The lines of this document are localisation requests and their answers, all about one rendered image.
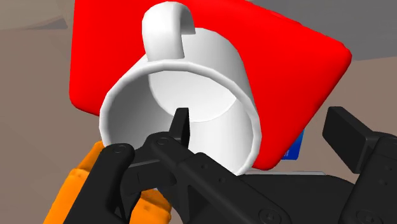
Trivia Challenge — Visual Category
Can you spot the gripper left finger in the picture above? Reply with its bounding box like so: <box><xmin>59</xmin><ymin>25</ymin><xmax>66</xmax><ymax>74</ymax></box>
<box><xmin>63</xmin><ymin>107</ymin><xmax>293</xmax><ymax>224</ymax></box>

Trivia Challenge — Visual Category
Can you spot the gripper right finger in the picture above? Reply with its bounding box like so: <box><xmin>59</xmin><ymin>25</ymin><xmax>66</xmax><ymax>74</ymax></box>
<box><xmin>321</xmin><ymin>106</ymin><xmax>397</xmax><ymax>224</ymax></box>

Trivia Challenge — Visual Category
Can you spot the white mug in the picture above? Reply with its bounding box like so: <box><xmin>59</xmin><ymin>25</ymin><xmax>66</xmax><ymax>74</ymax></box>
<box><xmin>98</xmin><ymin>1</ymin><xmax>263</xmax><ymax>177</ymax></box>

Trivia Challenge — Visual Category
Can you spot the blue box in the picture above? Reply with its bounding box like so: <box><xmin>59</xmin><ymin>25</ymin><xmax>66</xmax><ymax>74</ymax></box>
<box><xmin>281</xmin><ymin>128</ymin><xmax>305</xmax><ymax>161</ymax></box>

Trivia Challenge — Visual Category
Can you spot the red rounded box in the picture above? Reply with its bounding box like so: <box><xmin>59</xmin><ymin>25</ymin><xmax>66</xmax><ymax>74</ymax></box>
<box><xmin>69</xmin><ymin>0</ymin><xmax>353</xmax><ymax>171</ymax></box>

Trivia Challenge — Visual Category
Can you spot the orange lumpy object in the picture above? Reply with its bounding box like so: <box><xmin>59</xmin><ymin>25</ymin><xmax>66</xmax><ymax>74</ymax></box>
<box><xmin>43</xmin><ymin>140</ymin><xmax>172</xmax><ymax>224</ymax></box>

